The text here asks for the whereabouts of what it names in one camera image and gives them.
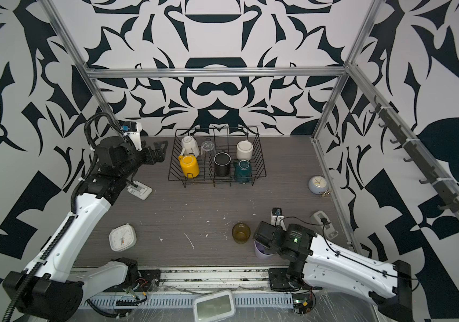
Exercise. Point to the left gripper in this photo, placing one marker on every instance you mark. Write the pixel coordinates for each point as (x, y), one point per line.
(158, 153)

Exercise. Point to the lilac plastic cup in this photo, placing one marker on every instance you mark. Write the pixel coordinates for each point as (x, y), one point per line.
(261, 251)

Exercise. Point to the olive glass cup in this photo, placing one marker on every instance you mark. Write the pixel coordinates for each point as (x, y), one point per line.
(241, 233)

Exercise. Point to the yellow mug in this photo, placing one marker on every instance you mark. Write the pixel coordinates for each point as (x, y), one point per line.
(189, 166)

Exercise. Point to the cream white mug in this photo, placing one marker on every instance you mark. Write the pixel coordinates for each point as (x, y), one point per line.
(189, 146)

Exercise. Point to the clear glass cup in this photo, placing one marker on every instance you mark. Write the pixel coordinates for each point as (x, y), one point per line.
(208, 148)

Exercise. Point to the black mug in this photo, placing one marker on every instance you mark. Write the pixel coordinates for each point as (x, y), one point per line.
(222, 164)

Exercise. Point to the dark green mug white inside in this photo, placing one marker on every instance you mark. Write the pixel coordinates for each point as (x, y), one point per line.
(242, 171)

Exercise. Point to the black wire dish rack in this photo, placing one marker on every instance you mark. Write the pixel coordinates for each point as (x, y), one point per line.
(226, 139)

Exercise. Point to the white mug red inside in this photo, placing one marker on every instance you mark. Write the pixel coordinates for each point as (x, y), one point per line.
(244, 150)

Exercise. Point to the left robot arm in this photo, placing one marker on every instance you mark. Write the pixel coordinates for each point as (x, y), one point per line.
(46, 288)

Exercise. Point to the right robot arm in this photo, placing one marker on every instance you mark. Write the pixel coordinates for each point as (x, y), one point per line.
(315, 262)

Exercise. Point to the white rectangular device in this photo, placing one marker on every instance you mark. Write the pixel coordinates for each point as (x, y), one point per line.
(139, 190)

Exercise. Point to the grey tape dispenser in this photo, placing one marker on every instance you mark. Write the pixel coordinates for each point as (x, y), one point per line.
(321, 219)

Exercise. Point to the round grey alarm clock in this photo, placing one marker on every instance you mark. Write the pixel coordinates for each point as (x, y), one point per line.
(318, 185)

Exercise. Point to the small circuit board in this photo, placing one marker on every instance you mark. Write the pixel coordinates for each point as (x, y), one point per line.
(303, 303)

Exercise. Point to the square white clock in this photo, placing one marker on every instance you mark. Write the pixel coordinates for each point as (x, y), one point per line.
(122, 238)

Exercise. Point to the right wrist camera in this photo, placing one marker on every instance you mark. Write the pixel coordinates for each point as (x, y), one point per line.
(277, 217)

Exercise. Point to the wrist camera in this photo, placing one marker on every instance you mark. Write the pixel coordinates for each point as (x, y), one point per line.
(133, 131)
(277, 217)

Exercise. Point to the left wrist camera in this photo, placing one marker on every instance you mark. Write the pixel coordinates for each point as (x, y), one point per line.
(133, 131)

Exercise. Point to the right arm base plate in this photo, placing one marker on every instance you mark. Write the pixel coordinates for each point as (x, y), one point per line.
(285, 280)

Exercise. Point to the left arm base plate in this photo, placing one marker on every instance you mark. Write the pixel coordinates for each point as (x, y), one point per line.
(146, 280)

